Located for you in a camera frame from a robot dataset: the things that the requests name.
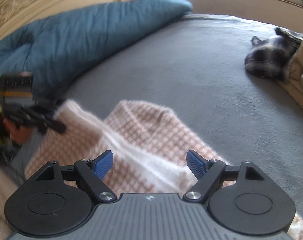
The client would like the pink checkered knit sweater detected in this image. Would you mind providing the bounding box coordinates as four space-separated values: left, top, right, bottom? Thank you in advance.
25 100 219 194

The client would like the teal blue duvet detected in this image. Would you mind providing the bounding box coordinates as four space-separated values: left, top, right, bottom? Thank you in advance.
0 0 193 98

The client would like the grey bed blanket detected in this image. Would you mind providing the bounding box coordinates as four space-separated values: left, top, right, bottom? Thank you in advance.
9 13 303 240

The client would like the tan brown garment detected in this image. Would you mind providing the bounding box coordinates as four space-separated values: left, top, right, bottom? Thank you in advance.
278 41 303 109

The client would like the dark plaid garment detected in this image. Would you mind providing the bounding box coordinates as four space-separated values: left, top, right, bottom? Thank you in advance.
245 27 303 82

